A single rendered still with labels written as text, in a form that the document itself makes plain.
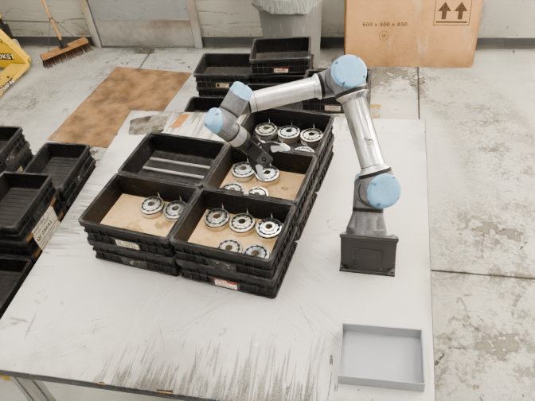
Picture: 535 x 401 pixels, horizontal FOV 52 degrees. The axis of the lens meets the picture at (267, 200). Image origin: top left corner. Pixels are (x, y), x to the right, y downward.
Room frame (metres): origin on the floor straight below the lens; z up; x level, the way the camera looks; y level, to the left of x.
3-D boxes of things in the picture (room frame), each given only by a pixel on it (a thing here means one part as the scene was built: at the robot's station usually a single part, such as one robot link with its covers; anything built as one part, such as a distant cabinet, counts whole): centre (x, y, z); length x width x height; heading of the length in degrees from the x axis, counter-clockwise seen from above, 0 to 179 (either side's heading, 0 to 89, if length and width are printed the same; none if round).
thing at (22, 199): (2.14, 1.31, 0.37); 0.40 x 0.30 x 0.45; 165
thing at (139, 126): (2.48, 0.59, 0.71); 0.22 x 0.19 x 0.01; 75
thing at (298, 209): (1.71, 0.01, 0.87); 0.40 x 0.30 x 0.11; 66
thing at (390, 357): (0.93, -0.31, 0.73); 0.27 x 0.20 x 0.05; 76
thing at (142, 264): (1.60, 0.50, 0.76); 0.40 x 0.30 x 0.12; 66
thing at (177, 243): (1.44, 0.14, 0.92); 0.40 x 0.30 x 0.02; 66
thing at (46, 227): (2.09, 1.16, 0.41); 0.31 x 0.02 x 0.16; 165
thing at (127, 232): (1.60, 0.50, 0.92); 0.40 x 0.30 x 0.02; 66
